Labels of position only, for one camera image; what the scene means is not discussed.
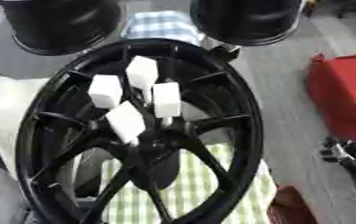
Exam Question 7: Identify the black spoked wheel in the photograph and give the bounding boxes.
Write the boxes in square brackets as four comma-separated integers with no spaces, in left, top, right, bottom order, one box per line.
[13,38,265,224]

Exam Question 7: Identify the red bag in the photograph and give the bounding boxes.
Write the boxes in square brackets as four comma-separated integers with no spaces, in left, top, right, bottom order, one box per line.
[304,52,356,152]

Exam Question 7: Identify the dark red box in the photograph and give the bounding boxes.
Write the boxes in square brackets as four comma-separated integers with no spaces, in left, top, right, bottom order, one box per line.
[264,185,320,224]

